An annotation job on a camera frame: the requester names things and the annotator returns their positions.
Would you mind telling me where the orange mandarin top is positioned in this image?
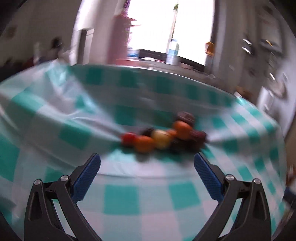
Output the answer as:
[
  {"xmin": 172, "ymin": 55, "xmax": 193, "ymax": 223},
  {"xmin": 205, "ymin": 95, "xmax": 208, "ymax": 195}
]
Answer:
[{"xmin": 173, "ymin": 120, "xmax": 193, "ymax": 140}]

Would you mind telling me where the orange mandarin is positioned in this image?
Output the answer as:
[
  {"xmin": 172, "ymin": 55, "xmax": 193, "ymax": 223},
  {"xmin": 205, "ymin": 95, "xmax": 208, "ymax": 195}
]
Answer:
[
  {"xmin": 134, "ymin": 136, "xmax": 155, "ymax": 154},
  {"xmin": 173, "ymin": 120, "xmax": 193, "ymax": 140}
]

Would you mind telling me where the dark mangosteen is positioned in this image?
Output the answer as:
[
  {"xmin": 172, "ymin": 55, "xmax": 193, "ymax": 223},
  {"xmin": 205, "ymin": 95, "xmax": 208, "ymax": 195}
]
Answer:
[
  {"xmin": 140, "ymin": 128, "xmax": 154, "ymax": 137},
  {"xmin": 169, "ymin": 138, "xmax": 188, "ymax": 154}
]

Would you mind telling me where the wrinkled passion fruit right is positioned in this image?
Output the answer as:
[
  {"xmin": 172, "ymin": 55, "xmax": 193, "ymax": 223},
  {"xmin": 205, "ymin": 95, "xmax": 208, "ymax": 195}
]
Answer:
[{"xmin": 188, "ymin": 130, "xmax": 207, "ymax": 152}]

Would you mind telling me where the wrinkled passion fruit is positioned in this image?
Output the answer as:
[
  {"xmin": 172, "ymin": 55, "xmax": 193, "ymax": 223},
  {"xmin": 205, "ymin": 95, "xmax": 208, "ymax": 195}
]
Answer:
[
  {"xmin": 188, "ymin": 130, "xmax": 207, "ymax": 152},
  {"xmin": 176, "ymin": 111, "xmax": 196, "ymax": 127}
]

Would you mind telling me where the teal white checkered tablecloth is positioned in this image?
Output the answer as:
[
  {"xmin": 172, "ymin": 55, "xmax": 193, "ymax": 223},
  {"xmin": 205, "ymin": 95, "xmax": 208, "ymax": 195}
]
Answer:
[{"xmin": 1, "ymin": 61, "xmax": 287, "ymax": 240}]

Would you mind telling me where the small orange fruit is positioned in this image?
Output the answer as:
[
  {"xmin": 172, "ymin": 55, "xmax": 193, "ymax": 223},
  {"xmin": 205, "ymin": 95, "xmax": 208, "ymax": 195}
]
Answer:
[{"xmin": 166, "ymin": 129, "xmax": 178, "ymax": 140}]

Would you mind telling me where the red tomato rear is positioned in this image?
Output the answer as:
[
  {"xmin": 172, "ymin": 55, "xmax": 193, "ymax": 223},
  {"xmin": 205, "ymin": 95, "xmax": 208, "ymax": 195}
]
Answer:
[{"xmin": 121, "ymin": 132, "xmax": 137, "ymax": 147}]

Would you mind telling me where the white kettle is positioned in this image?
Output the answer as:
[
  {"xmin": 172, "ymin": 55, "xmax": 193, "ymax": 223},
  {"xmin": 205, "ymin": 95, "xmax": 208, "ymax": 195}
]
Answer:
[{"xmin": 256, "ymin": 87, "xmax": 274, "ymax": 115}]

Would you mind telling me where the pale yellow round fruit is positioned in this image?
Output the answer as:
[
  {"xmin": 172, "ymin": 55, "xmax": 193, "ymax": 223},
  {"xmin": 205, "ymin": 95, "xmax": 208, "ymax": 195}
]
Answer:
[{"xmin": 151, "ymin": 130, "xmax": 172, "ymax": 150}]

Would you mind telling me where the wrinkled passion fruit back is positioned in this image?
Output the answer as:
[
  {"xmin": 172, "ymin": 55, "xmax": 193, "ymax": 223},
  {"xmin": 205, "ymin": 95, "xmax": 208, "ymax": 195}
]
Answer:
[{"xmin": 176, "ymin": 111, "xmax": 196, "ymax": 127}]

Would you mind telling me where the orange hanging cloth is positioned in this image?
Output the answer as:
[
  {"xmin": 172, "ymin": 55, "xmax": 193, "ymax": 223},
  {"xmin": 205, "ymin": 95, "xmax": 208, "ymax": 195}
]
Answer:
[{"xmin": 205, "ymin": 42, "xmax": 215, "ymax": 57}]

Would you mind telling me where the white lotion bottle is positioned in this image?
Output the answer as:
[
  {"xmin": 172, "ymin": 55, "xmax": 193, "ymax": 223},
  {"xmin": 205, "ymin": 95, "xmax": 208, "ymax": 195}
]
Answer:
[{"xmin": 166, "ymin": 39, "xmax": 179, "ymax": 65}]

